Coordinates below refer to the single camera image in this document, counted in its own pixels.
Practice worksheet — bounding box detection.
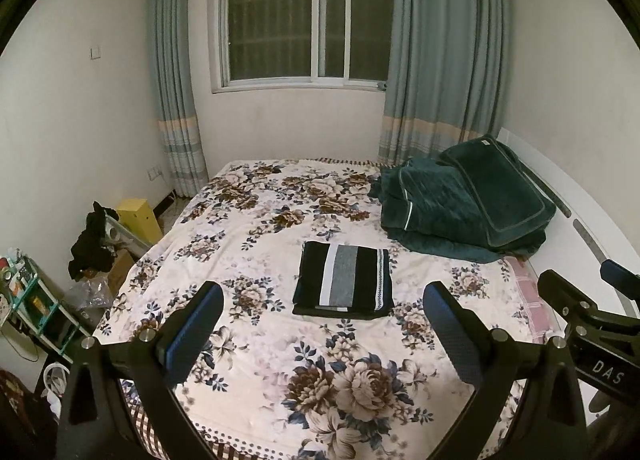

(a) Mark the grey-blue curtain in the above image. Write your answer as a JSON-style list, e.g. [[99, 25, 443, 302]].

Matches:
[[147, 0, 210, 199], [377, 0, 512, 167]]

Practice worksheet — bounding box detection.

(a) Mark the floral blanket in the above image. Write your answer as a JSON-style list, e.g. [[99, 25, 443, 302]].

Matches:
[[92, 158, 532, 460]]

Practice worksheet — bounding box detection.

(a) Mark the person's right forearm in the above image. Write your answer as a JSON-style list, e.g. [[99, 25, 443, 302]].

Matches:
[[586, 387, 640, 460]]

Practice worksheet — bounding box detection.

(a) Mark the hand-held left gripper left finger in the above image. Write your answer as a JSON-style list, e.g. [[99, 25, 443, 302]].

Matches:
[[56, 281, 224, 460]]

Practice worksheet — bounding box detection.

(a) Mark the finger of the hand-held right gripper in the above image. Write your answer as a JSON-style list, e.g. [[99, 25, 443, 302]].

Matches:
[[537, 269, 603, 328], [600, 259, 640, 299]]

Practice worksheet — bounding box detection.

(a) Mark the clear plastic bag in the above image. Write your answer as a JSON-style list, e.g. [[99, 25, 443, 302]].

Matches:
[[64, 276, 117, 321]]

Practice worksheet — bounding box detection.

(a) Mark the white curved headboard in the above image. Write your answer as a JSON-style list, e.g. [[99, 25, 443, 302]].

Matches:
[[497, 126, 640, 321]]

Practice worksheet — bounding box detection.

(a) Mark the dark green quilt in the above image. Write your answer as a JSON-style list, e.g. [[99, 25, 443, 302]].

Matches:
[[368, 156, 548, 264]]

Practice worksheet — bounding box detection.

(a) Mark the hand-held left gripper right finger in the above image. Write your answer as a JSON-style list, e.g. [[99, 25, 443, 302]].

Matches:
[[422, 281, 588, 460]]

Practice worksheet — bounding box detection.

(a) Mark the striped knit sweater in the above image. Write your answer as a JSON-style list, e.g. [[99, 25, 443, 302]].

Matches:
[[292, 241, 395, 314]]

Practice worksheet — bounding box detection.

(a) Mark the dark green pillow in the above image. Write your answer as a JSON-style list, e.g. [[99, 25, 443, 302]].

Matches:
[[437, 133, 558, 247]]

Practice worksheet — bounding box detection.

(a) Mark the black hanging clothing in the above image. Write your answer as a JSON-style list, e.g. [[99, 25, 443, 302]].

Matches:
[[68, 200, 121, 277]]

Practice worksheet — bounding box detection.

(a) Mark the grey metal frame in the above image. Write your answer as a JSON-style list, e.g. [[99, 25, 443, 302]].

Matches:
[[102, 217, 152, 255]]

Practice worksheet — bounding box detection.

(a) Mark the teal storage rack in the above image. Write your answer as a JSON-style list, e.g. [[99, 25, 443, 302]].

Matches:
[[0, 251, 84, 357]]

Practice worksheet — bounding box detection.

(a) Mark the yellow box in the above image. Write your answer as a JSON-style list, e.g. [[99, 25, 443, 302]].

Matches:
[[116, 198, 164, 246]]

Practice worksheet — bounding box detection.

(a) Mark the white-framed window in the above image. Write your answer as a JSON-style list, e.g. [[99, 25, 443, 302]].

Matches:
[[210, 0, 396, 93]]

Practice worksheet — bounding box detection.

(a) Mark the pink checkered bed sheet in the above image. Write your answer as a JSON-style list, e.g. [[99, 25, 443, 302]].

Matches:
[[504, 254, 557, 344]]

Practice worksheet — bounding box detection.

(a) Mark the dark folded garment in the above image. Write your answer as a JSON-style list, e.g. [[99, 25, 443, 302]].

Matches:
[[292, 301, 395, 322]]

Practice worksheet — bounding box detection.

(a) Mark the cardboard box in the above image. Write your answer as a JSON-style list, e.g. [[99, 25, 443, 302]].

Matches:
[[107, 250, 136, 297]]

